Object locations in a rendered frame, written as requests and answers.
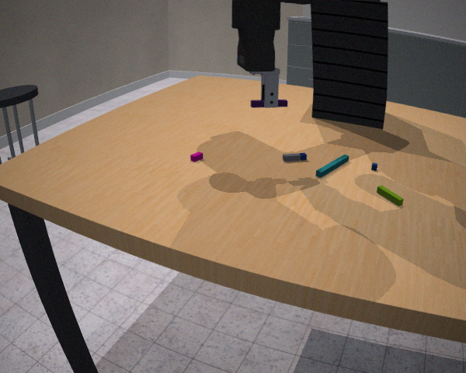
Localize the turquoise rod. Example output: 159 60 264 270
316 155 349 178

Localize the purple rod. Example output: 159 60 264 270
251 99 288 108

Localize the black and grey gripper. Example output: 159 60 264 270
232 0 315 108

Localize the small magenta block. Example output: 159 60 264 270
190 152 203 162

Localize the lime green rod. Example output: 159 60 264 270
377 186 404 206

